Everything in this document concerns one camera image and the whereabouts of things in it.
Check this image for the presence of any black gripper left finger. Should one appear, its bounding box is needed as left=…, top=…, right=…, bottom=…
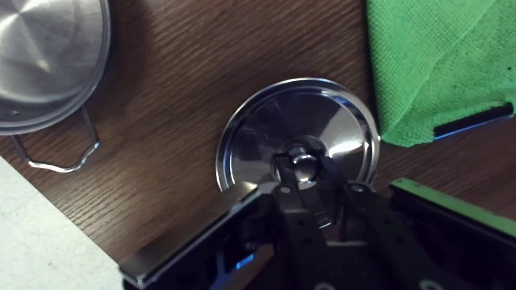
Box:
left=272, top=155, right=343, bottom=290

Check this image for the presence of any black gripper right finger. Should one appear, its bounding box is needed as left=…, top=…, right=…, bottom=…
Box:
left=319, top=156, right=446, bottom=290

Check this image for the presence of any silver pot lid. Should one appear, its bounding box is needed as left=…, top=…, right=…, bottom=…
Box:
left=214, top=77, right=380, bottom=192

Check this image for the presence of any silver pot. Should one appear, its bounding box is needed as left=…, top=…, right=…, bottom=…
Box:
left=0, top=0, right=111, bottom=174

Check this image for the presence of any green cloth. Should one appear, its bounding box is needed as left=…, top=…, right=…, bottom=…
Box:
left=364, top=0, right=516, bottom=148

